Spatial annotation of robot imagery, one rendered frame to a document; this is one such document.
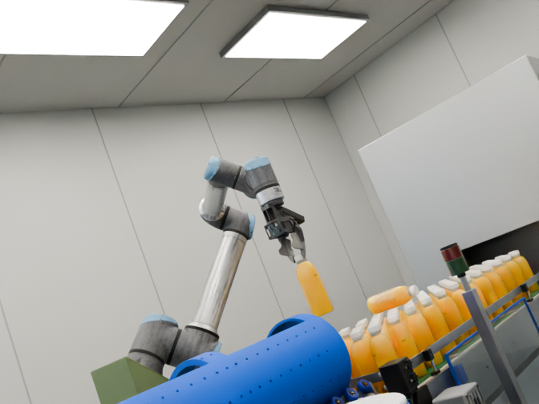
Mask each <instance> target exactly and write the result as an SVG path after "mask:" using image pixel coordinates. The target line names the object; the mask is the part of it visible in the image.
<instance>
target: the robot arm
mask: <svg viewBox="0 0 539 404"><path fill-rule="evenodd" d="M203 177H204V179H206V180H207V185H206V189H205V198H204V199H203V200H202V201H201V202H200V205H199V213H200V216H201V218H202V219H203V220H204V221H205V222H206V223H207V224H209V225H211V226H213V227H214V228H217V229H220V230H221V231H223V233H222V238H221V241H220V244H219V246H218V249H217V253H216V255H215V257H214V260H213V264H212V267H211V269H210V271H209V275H208V278H207V281H206V282H205V287H204V289H203V292H202V294H201V298H200V300H199V303H198V306H197V309H196V312H195V314H194V317H193V320H192V322H191V323H189V324H187V325H186V326H185V328H184V330H182V329H179V328H178V327H179V325H178V323H177V322H176V320H175V319H173V318H171V317H169V316H166V315H162V314H158V313H154V314H149V315H147V316H146V317H145V318H144V319H143V320H142V322H141V324H140V326H139V328H138V331H137V333H136V336H135V338H134V341H133V343H132V346H131V349H130V350H129V352H128V355H127V357H129V358H131V359H132V360H134V361H136V362H139V363H140V364H142V365H143V366H146V367H148V368H149V369H151V370H154V371H156V372H157V373H158V374H161V375H163V368H164V364H166V365H169V366H173V367H177V366H178V365H179V364H180V363H182V362H184V361H187V360H189V359H190V358H194V357H196V356H198V355H200V354H203V353H207V352H218V353H219V352H220V350H221V346H222V343H220V342H219V338H220V336H219V334H218V332H217V328H218V326H219V323H220V320H221V316H222V314H223V311H224V308H225V304H226V302H227V299H228V296H229V292H230V289H231V287H232V284H233V280H234V277H235V275H236V272H237V268H238V265H239V263H240V260H241V256H242V253H243V251H244V248H245V244H246V242H247V240H251V238H252V235H253V230H254V226H255V220H256V218H255V215H253V214H251V213H248V212H245V211H242V210H240V209H237V208H233V207H231V206H228V205H227V204H224V202H225V198H226V194H227V191H228V188H232V189H234V190H237V191H239V192H243V193H244V194H245V195H246V196H247V197H249V198H250V199H257V201H258V203H259V205H260V207H261V211H262V213H263V216H264V217H265V221H266V223H267V224H266V225H265V226H264V228H265V231H266V233H267V236H268V237H269V240H273V239H278V241H279V243H280V244H281V248H280V249H279V250H278V251H279V254H280V255H281V256H287V257H289V259H290V260H291V261H292V262H293V263H296V260H295V259H294V257H295V255H294V250H293V249H292V248H291V245H292V247H293V248H295V249H300V251H301V254H302V257H303V259H305V258H306V246H305V239H304V235H303V231H302V228H301V227H300V226H299V225H300V224H302V223H304V222H305V217H304V216H302V215H300V214H298V213H296V212H293V211H291V210H289V209H288V208H285V207H282V205H283V204H284V201H283V199H284V198H285V197H284V195H283V192H282V189H281V187H280V184H279V183H278V179H277V177H276V175H275V173H274V170H273V168H272V166H271V162H270V161H269V158H268V157H267V156H259V157H257V158H254V159H251V160H249V161H247V162H246V163H245V164H244V167H243V166H241V165H238V164H235V163H232V162H229V161H227V160H223V159H221V158H220V157H216V156H212V157H211V158H210V160H209V162H208V165H207V168H206V169H205V174H204V176H203ZM267 229H268V230H269V234H270V235H271V236H269V234H268V232H267ZM289 234H290V235H291V237H292V239H293V241H292V242H291V240H289V239H287V237H288V236H289Z"/></svg>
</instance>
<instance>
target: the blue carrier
mask: <svg viewBox="0 0 539 404"><path fill-rule="evenodd" d="M196 366H201V367H200V368H197V369H195V367H196ZM194 369H195V370H194ZM350 380H351V358H350V355H349V352H348V349H347V346H346V344H345V342H344V340H343V339H342V337H341V336H340V334H339V333H338V331H337V330H336V329H335V328H334V327H333V326H332V325H331V324H330V323H328V322H327V321H325V320H323V319H322V318H320V317H317V316H315V315H312V314H306V313H303V314H298V315H294V316H292V317H289V318H287V319H285V320H283V321H280V322H278V323H277V324H276V325H275V326H274V327H273V328H272V329H271V330H270V332H269V334H268V336H267V338H266V339H264V340H261V341H259V342H256V343H254V344H252V345H249V346H247V347H245V348H243V349H240V350H238V351H236V352H234V353H231V354H229V355H225V354H223V353H218V352H207V353H203V354H200V355H198V356H196V357H194V358H190V359H189V360H187V361H184V362H182V363H180V364H179V365H178V366H177V367H176V368H175V369H174V370H173V372H172V375H171V377H170V379H169V381H168V382H165V383H163V384H161V385H158V386H156V387H154V388H151V389H150V390H147V391H144V392H143V393H141V394H137V395H136V396H134V397H131V398H129V399H126V400H124V401H122V402H119V403H117V404H330V399H331V398H333V397H338V398H341V397H342V396H343V392H344V390H345V389H346V388H348V386H349V384H350Z"/></svg>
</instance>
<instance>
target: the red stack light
mask: <svg viewBox="0 0 539 404"><path fill-rule="evenodd" d="M440 253H441V255H442V257H443V259H444V262H445V263H446V262H449V261H452V260H455V259H456V258H459V257H462V256H463V253H462V252H461V249H460V247H459V245H456V246H454V247H451V248H448V249H446V250H444V251H442V252H440Z"/></svg>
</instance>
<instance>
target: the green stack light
mask: <svg viewBox="0 0 539 404"><path fill-rule="evenodd" d="M445 264H446V266H447V268H448V271H449V272H450V275H451V277H454V276H456V275H459V274H461V273H464V272H467V271H468V270H469V267H468V264H467V262H466V260H465V258H464V256H462V257H459V258H456V259H455V260H452V261H449V262H446V263H445Z"/></svg>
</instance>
